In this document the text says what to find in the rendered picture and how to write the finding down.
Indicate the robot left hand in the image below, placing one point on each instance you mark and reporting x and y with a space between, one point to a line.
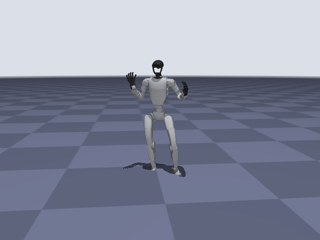
185 88

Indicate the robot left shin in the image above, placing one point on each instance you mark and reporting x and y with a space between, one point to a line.
175 157

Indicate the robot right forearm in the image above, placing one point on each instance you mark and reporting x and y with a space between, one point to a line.
135 91

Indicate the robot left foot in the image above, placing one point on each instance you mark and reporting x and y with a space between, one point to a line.
176 171

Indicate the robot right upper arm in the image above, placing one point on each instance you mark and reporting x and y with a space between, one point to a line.
143 88

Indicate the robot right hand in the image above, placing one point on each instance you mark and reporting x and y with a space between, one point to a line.
131 79

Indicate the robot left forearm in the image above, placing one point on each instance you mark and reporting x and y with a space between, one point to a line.
182 97

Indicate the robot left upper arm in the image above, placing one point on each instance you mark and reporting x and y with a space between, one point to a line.
171 83

